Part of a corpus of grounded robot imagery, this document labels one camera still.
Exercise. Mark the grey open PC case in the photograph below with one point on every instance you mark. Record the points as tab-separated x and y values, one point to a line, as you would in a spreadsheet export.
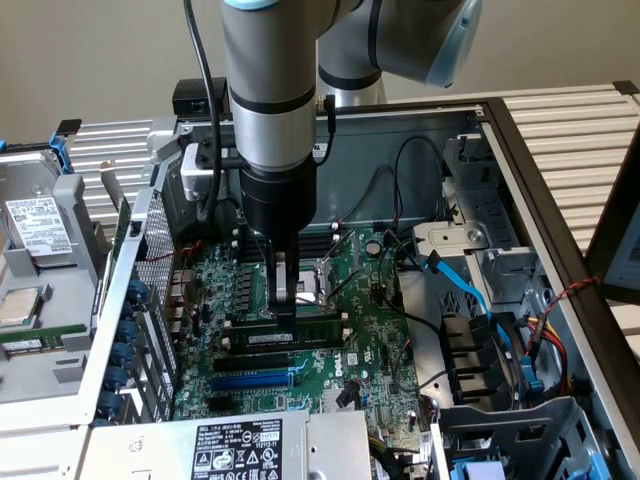
375	190

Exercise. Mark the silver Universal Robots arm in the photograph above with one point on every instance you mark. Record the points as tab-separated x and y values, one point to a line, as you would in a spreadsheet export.
270	75

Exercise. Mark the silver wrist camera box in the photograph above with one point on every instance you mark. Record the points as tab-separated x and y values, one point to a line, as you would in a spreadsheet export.
192	175

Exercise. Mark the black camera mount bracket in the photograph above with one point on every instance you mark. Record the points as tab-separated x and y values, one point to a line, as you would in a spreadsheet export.
232	160

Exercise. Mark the blue expansion slot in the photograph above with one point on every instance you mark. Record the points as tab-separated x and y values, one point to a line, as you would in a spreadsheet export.
250	382

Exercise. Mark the black table end cap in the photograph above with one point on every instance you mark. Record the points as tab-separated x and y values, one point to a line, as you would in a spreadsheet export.
625	87

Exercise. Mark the grey power supply unit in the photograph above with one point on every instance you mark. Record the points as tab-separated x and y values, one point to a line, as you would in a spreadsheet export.
150	450

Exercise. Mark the long black expansion slot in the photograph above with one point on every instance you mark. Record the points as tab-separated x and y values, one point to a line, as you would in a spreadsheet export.
250	363

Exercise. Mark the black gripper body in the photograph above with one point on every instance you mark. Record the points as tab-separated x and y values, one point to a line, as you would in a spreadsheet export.
277	200

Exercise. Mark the green RAM stick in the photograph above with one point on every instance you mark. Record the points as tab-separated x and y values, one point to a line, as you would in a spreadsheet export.
25	345
310	335

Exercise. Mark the black power plug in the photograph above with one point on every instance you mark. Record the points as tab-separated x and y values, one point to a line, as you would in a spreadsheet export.
350	395

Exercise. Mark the green Dell motherboard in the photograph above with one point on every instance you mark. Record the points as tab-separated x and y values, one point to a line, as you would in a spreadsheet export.
370	320

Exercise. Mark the black box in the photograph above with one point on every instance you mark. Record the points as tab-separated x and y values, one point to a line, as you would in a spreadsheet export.
187	95

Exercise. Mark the metal socket cover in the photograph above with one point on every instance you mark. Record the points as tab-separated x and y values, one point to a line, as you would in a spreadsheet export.
327	275

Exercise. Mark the short black expansion slot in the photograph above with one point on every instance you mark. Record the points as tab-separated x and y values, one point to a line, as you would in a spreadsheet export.
220	405

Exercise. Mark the grey perforated drive cage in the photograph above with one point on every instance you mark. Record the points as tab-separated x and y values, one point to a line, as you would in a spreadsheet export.
525	425

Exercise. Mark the blue card latch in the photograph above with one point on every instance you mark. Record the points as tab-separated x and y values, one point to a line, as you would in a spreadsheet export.
122	353
107	402
116	376
128	331
136	295

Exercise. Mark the green graphics card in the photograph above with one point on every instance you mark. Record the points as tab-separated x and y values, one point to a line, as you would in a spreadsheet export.
122	220

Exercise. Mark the grey metal disk bay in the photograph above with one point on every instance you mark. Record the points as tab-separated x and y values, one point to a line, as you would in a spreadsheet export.
450	237

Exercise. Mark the CPU socket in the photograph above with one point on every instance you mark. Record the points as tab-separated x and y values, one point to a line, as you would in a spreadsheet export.
310	287

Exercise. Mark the white case label sticker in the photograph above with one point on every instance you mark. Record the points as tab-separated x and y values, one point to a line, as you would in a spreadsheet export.
320	149

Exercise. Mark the black RAM slot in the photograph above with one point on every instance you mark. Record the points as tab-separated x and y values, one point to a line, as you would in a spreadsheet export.
317	238
317	244
250	351
317	256
317	250

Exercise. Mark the grey parts rack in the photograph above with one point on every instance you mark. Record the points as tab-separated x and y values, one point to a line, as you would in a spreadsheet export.
70	310

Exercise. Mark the silver chipset heat sink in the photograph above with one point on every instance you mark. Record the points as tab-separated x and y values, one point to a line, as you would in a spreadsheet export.
332	400

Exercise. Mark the thin metal locking lever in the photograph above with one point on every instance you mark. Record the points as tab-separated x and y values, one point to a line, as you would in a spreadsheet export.
350	285

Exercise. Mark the blue disk carrier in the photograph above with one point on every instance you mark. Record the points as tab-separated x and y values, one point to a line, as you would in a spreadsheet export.
60	150

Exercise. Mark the silver CPU chip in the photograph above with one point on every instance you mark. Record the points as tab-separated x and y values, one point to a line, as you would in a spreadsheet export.
17	307

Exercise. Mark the black fan shroud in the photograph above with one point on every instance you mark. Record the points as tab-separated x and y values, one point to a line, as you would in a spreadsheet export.
470	350

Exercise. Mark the round coin battery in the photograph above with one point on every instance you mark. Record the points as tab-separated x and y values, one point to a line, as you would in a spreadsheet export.
373	247

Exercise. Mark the silver hard disk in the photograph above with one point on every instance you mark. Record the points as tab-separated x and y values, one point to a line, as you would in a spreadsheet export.
35	225

